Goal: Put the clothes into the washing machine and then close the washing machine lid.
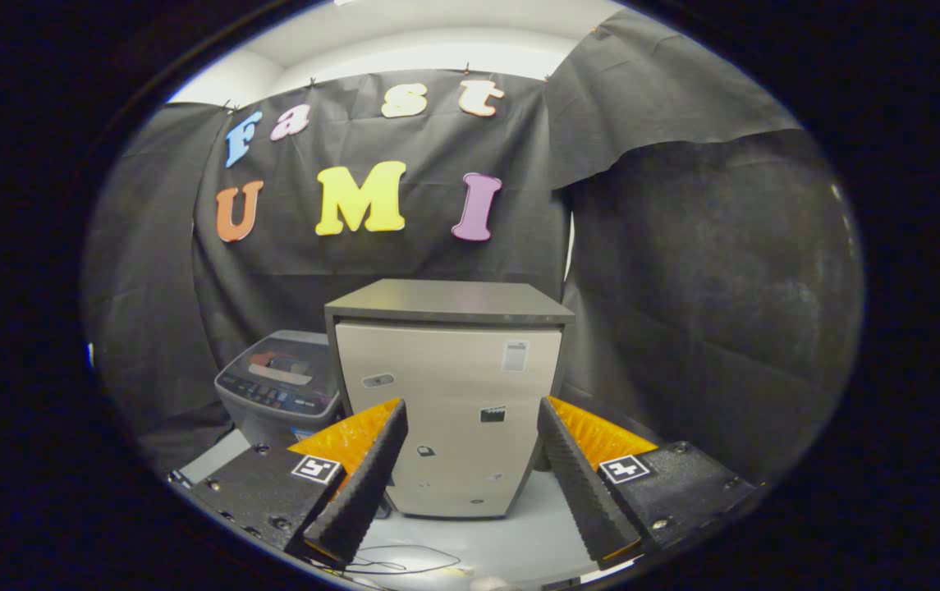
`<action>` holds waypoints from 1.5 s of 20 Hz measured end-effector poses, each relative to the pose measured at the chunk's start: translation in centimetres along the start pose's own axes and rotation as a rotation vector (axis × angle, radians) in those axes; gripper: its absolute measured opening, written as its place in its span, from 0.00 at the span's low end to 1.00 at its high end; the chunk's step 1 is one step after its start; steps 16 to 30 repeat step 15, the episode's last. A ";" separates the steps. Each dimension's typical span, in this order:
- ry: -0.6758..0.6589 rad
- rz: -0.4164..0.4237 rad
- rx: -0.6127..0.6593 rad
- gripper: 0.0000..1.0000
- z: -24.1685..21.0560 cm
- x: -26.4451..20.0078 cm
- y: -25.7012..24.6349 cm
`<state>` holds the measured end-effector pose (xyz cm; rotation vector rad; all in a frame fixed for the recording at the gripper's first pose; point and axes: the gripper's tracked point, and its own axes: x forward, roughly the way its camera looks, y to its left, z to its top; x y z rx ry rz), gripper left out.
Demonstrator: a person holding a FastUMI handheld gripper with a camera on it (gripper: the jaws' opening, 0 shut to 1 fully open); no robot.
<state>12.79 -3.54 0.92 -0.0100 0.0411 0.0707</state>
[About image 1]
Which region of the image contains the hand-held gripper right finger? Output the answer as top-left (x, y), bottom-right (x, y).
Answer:
top-left (535, 395), bottom-right (759, 571)

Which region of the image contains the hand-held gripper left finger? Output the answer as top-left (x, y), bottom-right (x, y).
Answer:
top-left (182, 399), bottom-right (409, 567)

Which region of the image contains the grey washing machine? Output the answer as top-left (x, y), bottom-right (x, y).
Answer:
top-left (214, 330), bottom-right (345, 452)

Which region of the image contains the dark washing machine lid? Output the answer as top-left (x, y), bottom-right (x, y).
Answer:
top-left (241, 331), bottom-right (341, 388)

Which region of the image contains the grey cabinet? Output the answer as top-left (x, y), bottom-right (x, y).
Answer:
top-left (324, 279), bottom-right (575, 520)

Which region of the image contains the black backdrop cloth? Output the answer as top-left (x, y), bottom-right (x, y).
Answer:
top-left (82, 8), bottom-right (864, 485)

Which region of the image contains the thin black cable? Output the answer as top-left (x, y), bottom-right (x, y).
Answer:
top-left (345, 542), bottom-right (464, 577)

